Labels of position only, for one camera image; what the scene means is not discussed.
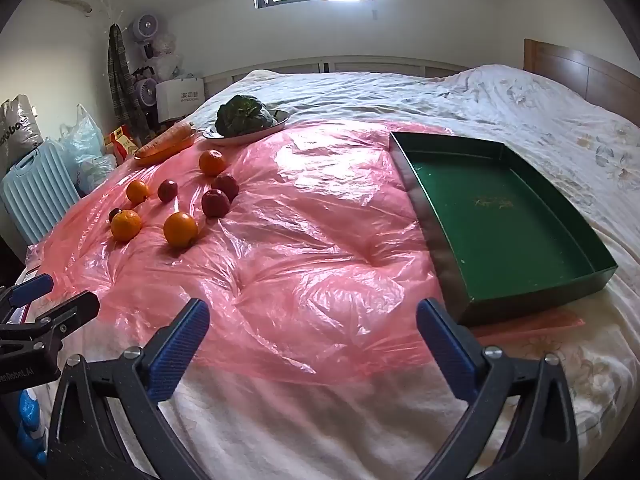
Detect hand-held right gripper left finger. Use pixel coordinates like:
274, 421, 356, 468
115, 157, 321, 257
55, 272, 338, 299
47, 298, 211, 480

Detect white cardboard box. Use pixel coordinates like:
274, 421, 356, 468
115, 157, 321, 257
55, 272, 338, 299
155, 77, 205, 123

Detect leafy green vegetable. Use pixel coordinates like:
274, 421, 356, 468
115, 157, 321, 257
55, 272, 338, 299
215, 95, 275, 138

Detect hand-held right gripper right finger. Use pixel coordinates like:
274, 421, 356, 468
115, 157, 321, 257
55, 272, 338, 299
416, 298, 583, 480

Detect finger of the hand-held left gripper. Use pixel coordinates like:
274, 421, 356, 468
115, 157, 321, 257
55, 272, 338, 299
0, 274, 54, 316
0, 291, 101, 356

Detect blue plastic object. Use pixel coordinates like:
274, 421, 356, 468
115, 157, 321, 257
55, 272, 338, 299
15, 389, 48, 466

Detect carrot on orange plate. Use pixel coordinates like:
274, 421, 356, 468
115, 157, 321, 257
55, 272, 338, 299
133, 129, 197, 167

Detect purple fan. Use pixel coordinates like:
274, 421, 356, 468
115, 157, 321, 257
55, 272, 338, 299
131, 14, 162, 58
134, 78, 160, 111

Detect wall pipe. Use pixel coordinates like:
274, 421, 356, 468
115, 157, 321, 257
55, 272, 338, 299
30, 0, 93, 16

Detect red yellow package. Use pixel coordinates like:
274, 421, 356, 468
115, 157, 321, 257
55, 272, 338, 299
104, 126, 138, 166

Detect striped scarf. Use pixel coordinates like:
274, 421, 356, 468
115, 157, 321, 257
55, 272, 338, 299
107, 24, 146, 141

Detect translucent plastic bag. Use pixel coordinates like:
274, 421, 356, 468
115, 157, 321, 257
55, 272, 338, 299
60, 104, 118, 196

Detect white plate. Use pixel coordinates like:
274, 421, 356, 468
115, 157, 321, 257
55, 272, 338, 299
203, 109, 290, 147

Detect white coat rack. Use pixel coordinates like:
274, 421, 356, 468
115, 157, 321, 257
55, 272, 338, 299
97, 0, 126, 28

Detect light blue ribbed board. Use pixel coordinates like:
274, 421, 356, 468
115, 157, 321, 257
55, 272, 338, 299
1, 141, 81, 248

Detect printed white sack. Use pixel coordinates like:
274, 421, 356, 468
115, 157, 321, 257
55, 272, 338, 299
0, 94, 45, 171

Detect white plastic bags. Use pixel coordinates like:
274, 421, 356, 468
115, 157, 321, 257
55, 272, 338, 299
150, 30, 183, 81

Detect pink plastic sheet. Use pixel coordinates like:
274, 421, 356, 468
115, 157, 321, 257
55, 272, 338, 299
25, 120, 586, 386

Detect wooden bed headboard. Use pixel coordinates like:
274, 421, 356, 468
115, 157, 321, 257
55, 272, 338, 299
523, 38, 640, 126

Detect green shallow tray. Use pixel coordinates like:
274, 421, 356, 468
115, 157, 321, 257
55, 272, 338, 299
389, 131, 619, 327

